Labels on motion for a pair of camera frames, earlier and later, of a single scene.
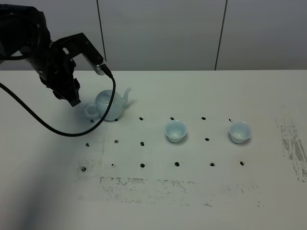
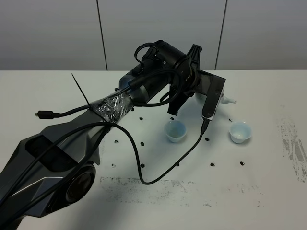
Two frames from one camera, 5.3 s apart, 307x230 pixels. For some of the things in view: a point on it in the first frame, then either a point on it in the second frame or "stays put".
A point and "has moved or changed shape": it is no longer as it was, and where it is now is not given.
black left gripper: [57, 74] -> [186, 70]
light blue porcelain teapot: [103, 101] has moved or changed shape
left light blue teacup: [176, 131] stays put
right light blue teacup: [240, 132] stays put
